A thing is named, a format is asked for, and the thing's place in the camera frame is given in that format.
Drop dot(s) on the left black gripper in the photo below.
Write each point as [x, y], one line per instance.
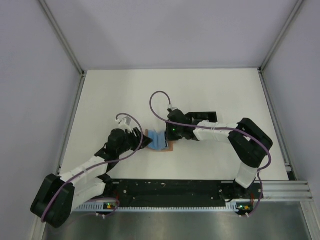
[136, 139]

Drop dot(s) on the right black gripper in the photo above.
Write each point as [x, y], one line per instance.
[168, 136]

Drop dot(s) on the brown leather card holder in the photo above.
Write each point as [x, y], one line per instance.
[159, 142]

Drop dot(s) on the black plastic card box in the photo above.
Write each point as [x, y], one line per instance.
[210, 116]

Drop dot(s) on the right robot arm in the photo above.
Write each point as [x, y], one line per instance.
[250, 143]

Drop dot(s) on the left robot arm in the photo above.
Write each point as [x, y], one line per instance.
[60, 195]

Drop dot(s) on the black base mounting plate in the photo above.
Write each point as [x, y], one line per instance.
[159, 193]

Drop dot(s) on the shiny metal sheet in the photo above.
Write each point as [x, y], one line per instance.
[271, 221]

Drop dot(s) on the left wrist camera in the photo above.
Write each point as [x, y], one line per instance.
[126, 121]

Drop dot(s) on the grey slotted cable duct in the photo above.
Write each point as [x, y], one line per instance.
[108, 207]

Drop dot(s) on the left aluminium frame post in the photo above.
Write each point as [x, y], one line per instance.
[61, 36]

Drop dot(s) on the aluminium frame post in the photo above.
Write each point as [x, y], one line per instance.
[297, 8]
[61, 36]

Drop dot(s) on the aluminium front rail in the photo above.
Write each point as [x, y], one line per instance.
[275, 190]

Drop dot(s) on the right aluminium frame post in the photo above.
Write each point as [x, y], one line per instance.
[297, 8]

